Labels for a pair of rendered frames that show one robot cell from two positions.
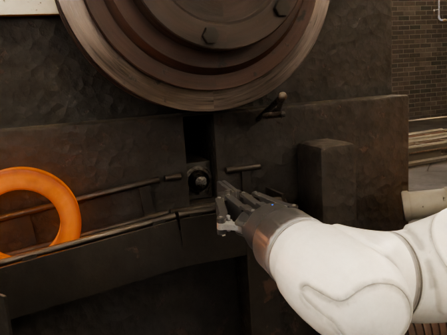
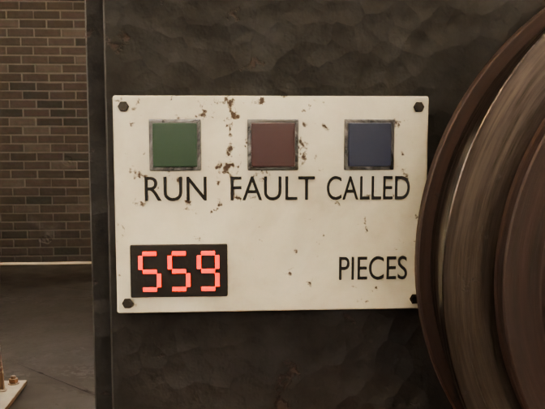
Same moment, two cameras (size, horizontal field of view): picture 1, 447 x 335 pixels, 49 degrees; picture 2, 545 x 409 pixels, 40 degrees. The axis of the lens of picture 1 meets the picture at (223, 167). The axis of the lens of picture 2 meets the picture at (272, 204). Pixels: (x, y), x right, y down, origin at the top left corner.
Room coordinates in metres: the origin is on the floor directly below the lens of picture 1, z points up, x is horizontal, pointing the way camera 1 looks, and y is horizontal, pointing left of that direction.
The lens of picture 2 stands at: (0.25, 0.21, 1.22)
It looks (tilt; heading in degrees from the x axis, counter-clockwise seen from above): 6 degrees down; 15
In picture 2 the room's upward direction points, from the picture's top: straight up
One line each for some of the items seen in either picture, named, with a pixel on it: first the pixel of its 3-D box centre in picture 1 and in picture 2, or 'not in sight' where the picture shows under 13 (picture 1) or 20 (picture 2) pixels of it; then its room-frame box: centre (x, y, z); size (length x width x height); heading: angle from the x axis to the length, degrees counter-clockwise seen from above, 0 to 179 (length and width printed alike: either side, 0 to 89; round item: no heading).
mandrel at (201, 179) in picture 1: (189, 175); not in sight; (1.02, 0.07, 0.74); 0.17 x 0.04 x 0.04; 19
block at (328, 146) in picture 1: (325, 201); not in sight; (0.95, -0.20, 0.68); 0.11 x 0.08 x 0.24; 19
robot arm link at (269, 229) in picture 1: (291, 245); not in sight; (0.59, -0.08, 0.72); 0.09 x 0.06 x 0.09; 109
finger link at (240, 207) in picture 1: (240, 212); not in sight; (0.72, -0.02, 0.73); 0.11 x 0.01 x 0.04; 20
